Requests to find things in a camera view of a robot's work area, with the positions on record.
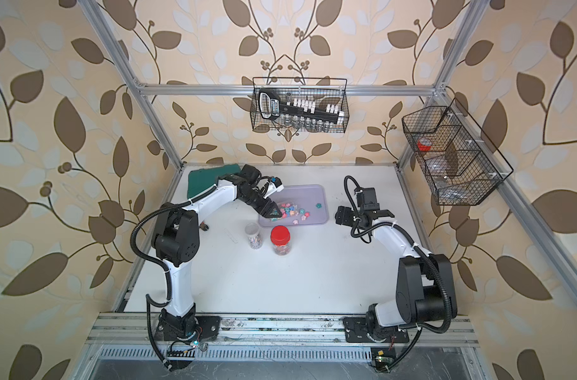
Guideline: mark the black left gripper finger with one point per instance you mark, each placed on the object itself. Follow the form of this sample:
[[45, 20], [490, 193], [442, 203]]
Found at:
[[263, 213], [272, 209]]

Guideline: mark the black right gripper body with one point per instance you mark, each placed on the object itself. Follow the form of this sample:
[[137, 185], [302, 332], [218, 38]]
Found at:
[[349, 218]]

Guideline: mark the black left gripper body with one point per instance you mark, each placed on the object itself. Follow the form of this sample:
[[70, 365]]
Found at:
[[255, 199]]

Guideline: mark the red lid candy jar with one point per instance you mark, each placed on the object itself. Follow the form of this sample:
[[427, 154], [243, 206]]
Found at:
[[281, 240]]

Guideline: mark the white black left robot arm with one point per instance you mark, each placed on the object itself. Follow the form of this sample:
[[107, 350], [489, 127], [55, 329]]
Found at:
[[170, 238]]

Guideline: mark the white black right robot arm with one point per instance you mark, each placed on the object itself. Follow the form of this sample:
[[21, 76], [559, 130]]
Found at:
[[425, 297]]

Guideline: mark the pile of star candies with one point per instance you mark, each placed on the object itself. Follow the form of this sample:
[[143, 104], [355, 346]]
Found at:
[[293, 214]]

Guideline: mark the small clear sprinkles jar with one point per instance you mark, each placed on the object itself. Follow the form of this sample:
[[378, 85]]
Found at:
[[253, 233]]

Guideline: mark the lilac plastic tray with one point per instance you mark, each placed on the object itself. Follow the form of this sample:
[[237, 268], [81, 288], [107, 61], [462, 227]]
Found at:
[[303, 195]]

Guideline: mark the green plastic tool case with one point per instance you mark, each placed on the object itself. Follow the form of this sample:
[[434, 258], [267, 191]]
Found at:
[[201, 179]]

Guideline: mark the black socket set rack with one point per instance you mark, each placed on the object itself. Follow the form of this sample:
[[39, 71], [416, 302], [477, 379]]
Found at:
[[290, 105]]

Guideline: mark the red item in basket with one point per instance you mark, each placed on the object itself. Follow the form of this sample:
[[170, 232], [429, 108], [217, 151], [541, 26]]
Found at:
[[424, 145]]

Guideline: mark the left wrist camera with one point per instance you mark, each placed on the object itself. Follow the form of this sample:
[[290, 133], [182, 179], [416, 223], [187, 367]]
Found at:
[[272, 185]]

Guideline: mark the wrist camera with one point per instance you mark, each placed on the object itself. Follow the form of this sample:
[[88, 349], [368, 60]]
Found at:
[[272, 185], [366, 200]]

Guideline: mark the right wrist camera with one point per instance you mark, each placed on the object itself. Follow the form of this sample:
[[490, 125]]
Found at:
[[366, 200]]

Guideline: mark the black wire basket back wall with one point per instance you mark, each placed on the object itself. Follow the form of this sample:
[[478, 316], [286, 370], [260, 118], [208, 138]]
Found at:
[[326, 83]]

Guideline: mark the black wire basket wall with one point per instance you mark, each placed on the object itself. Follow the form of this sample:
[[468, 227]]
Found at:
[[326, 83], [464, 165]]

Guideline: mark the black wire basket right wall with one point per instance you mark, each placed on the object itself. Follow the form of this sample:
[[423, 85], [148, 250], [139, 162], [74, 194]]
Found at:
[[464, 165]]

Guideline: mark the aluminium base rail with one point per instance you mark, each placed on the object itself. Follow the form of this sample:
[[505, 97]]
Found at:
[[247, 337]]

